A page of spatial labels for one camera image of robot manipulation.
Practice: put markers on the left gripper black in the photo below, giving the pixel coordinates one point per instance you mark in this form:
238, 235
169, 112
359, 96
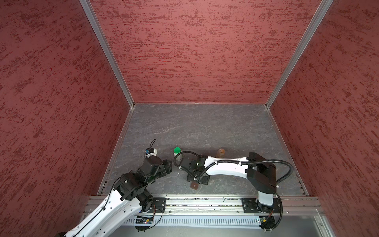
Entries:
167, 168

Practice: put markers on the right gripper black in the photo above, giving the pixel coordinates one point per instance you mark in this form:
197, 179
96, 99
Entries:
205, 180

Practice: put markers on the white bottle green cap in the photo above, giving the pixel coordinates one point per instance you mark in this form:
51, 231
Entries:
177, 151

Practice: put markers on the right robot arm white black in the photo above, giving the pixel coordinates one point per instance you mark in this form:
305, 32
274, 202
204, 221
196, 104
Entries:
261, 173

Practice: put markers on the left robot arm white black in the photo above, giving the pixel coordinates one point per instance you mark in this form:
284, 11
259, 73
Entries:
128, 197

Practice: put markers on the amber pill bottle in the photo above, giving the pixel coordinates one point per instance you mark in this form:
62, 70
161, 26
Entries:
220, 153

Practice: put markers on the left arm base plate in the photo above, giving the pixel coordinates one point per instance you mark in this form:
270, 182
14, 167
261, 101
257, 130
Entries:
158, 205

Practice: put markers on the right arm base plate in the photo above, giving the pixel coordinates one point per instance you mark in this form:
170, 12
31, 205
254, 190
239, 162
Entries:
252, 206

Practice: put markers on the white slotted cable duct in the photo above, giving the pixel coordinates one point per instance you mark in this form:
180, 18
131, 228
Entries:
250, 222

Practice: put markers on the aluminium frame rail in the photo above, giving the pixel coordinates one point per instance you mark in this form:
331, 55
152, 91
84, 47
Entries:
219, 205

